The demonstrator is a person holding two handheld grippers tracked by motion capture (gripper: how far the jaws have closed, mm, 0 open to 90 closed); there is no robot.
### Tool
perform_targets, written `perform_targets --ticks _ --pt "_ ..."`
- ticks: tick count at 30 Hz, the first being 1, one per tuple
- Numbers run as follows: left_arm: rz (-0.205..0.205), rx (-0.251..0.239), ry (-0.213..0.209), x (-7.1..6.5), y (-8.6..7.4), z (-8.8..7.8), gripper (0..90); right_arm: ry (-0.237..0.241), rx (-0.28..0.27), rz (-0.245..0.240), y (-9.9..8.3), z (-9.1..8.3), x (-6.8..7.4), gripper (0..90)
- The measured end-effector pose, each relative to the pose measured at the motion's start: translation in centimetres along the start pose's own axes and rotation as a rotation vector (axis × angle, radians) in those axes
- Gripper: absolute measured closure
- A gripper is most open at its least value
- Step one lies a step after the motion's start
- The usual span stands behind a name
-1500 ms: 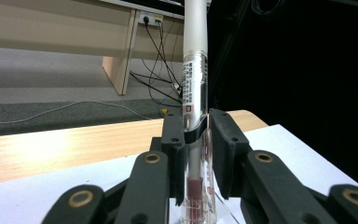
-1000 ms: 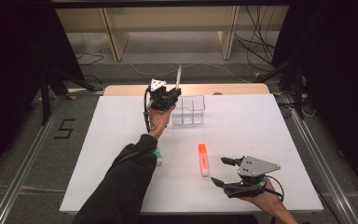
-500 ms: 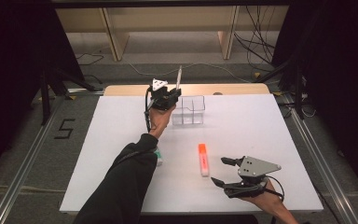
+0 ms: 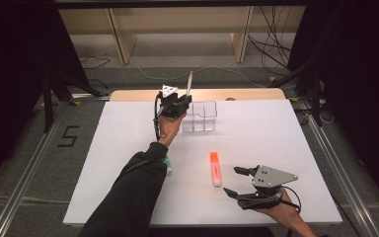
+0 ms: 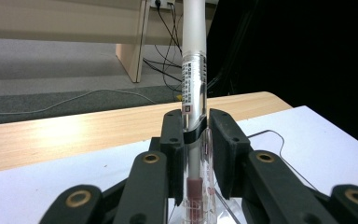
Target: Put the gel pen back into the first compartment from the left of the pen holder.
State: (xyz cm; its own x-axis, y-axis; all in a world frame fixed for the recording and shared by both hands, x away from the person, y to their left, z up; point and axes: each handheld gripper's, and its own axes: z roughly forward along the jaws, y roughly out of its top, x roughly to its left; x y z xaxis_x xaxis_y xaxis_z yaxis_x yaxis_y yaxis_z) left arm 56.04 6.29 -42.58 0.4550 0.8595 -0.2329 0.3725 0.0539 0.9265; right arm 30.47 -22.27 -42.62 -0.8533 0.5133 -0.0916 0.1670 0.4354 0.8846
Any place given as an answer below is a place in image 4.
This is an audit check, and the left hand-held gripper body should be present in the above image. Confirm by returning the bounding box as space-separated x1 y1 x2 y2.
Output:
157 84 188 119

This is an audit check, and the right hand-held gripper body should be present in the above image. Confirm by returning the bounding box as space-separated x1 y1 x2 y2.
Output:
238 165 299 210

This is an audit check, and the silver pen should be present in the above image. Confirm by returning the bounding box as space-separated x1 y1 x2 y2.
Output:
186 70 194 97

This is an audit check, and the orange highlighter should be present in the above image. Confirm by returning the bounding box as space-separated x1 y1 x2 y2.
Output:
209 151 223 189

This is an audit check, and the clear plastic desk organizer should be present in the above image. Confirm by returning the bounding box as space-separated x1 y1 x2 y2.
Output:
182 101 218 133

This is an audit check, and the person's left hand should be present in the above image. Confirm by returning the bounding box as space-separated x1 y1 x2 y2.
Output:
157 112 188 147

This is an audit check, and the person's right hand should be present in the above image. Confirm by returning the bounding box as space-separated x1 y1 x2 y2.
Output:
260 191 305 230

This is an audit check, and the light wooden table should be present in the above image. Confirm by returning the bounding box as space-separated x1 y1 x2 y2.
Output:
110 88 286 103

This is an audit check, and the black metal stand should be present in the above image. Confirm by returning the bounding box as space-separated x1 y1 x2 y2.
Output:
269 58 325 127
42 70 110 132

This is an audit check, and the dark curtain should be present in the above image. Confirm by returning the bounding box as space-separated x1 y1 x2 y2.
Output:
289 0 379 211
0 0 91 196

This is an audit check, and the left hand-held gripper cable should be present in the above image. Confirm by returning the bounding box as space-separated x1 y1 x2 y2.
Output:
153 92 164 142

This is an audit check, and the hand-held gripper cable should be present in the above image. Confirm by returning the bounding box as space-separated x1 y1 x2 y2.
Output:
153 92 164 142
243 186 302 237

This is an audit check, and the white floor cable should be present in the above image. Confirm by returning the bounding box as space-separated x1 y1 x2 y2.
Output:
134 65 265 88

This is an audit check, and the right hand-held gripper cable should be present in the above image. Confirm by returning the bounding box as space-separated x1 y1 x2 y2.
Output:
243 186 302 237

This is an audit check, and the aluminium floor rail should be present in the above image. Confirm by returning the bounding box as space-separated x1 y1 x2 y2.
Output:
300 100 379 237
0 102 67 237

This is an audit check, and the beige wooden desk frame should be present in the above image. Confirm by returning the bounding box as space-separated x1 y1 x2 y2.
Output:
58 5 307 65

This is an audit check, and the thin black floor cable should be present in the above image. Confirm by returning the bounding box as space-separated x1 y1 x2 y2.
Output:
80 55 112 70

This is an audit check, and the black cable bundle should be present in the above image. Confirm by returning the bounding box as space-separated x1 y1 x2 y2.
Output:
247 5 294 70

